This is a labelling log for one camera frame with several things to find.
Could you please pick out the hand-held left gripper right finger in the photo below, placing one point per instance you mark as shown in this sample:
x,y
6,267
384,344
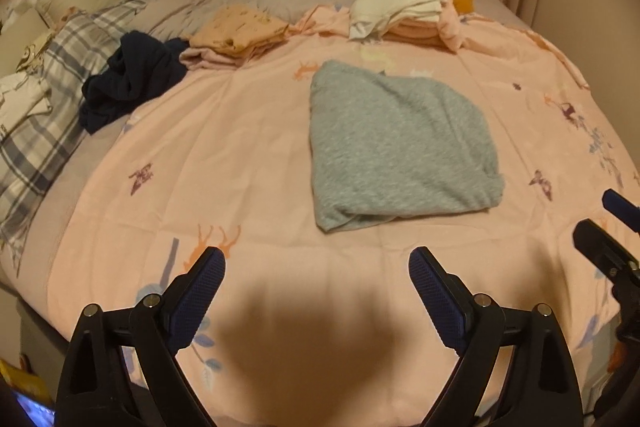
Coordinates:
x,y
437,302

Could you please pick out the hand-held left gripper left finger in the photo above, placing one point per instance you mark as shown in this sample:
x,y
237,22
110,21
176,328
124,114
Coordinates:
x,y
200,294

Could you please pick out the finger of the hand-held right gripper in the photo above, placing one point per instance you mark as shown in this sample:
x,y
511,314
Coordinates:
x,y
622,207
607,249

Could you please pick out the grey sweatshirt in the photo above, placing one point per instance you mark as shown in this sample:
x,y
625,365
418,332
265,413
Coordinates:
x,y
400,142

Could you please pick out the pink printed blanket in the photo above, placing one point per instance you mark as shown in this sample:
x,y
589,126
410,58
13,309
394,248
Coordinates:
x,y
225,157

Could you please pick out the yellow box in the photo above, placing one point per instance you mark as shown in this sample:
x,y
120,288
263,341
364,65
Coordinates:
x,y
22,379

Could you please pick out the blue lit screen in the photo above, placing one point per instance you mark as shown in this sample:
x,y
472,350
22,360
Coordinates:
x,y
37,409

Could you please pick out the dark navy garment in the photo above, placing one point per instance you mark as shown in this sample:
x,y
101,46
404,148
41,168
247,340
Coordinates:
x,y
135,72

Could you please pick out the pale pink folded garment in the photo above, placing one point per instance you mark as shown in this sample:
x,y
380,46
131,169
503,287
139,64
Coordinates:
x,y
205,59

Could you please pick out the white printed garment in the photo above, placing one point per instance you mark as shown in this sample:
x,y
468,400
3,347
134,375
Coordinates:
x,y
22,102

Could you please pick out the orange printed folded garment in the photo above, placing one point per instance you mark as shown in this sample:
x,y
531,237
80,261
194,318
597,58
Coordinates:
x,y
240,27

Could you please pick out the plaid pillow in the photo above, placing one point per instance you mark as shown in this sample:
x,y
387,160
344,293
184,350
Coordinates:
x,y
75,37

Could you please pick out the black and white plush toy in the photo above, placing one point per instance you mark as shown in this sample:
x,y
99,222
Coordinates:
x,y
20,4

